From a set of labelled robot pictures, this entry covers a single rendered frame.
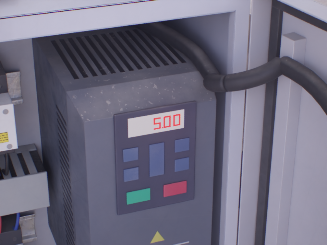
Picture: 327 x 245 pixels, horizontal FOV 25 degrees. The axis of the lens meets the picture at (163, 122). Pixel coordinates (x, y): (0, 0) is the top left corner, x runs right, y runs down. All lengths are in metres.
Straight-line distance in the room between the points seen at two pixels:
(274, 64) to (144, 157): 0.13
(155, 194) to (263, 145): 0.10
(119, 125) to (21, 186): 0.17
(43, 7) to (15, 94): 0.22
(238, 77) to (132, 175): 0.13
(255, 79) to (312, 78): 0.04
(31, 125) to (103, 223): 0.17
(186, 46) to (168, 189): 0.12
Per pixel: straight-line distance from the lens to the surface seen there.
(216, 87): 0.58
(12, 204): 0.74
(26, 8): 0.54
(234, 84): 0.57
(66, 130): 0.63
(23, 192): 0.74
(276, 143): 0.61
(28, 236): 0.84
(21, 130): 0.77
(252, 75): 0.56
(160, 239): 0.67
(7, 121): 0.67
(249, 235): 0.70
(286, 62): 0.57
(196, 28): 0.69
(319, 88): 0.54
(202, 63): 0.63
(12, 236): 0.76
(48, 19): 0.54
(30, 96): 0.76
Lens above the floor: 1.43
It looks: 28 degrees down
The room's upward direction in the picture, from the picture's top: straight up
